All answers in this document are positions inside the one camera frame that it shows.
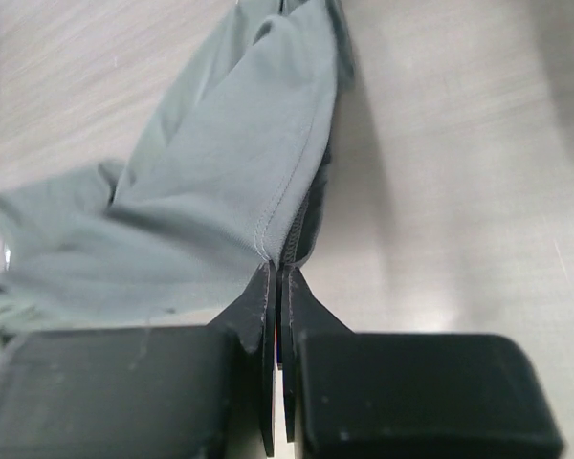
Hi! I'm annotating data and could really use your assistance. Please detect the grey t shirt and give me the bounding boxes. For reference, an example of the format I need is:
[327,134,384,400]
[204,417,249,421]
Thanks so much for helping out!
[0,1,354,334]

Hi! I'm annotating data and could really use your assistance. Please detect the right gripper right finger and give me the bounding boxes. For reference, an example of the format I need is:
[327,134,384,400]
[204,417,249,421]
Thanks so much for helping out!
[279,266,564,458]

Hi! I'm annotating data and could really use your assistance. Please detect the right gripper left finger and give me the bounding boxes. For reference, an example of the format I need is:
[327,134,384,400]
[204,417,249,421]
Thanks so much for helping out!
[0,263,276,458]

